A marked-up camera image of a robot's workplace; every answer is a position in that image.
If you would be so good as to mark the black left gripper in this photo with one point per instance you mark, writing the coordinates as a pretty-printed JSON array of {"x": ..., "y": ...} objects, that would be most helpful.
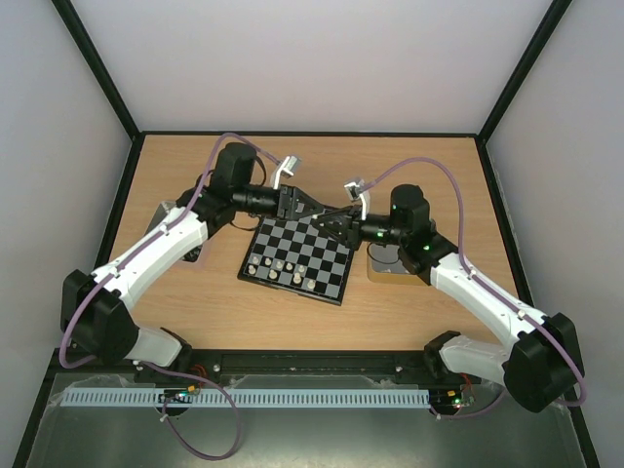
[{"x": 287, "y": 206}]

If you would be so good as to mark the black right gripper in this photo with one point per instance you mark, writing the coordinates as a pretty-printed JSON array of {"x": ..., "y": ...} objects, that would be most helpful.
[{"x": 354, "y": 230}]

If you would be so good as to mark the gold tin of white pieces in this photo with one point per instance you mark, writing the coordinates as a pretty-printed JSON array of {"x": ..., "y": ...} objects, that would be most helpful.
[{"x": 385, "y": 267}]

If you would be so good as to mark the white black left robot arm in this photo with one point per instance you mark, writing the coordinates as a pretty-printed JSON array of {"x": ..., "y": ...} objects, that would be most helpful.
[{"x": 96, "y": 308}]

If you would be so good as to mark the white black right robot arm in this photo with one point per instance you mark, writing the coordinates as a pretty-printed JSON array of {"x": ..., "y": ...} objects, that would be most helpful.
[{"x": 438, "y": 262}]

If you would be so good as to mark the black white chess board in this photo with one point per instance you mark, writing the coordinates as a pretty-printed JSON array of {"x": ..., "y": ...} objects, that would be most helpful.
[{"x": 298, "y": 242}]

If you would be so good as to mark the silver tray of black pieces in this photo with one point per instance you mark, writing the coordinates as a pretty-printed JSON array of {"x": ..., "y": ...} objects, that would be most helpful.
[{"x": 194, "y": 258}]

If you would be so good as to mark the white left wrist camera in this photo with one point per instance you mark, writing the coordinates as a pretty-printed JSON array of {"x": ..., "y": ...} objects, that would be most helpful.
[{"x": 284, "y": 169}]

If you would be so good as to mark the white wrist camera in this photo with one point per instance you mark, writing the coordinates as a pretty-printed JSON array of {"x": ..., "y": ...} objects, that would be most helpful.
[
  {"x": 284, "y": 169},
  {"x": 357, "y": 191}
]

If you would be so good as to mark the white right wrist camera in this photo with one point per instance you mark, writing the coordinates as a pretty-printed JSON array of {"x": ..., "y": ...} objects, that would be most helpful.
[{"x": 357, "y": 191}]

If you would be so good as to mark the black cage frame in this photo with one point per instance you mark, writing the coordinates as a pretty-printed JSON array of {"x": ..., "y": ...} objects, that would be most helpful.
[{"x": 88, "y": 50}]

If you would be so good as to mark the light blue cable duct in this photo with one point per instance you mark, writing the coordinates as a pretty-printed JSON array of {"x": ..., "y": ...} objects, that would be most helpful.
[{"x": 247, "y": 398}]

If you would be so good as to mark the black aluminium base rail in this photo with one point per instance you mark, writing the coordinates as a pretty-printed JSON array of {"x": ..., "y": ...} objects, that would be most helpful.
[{"x": 317, "y": 363}]

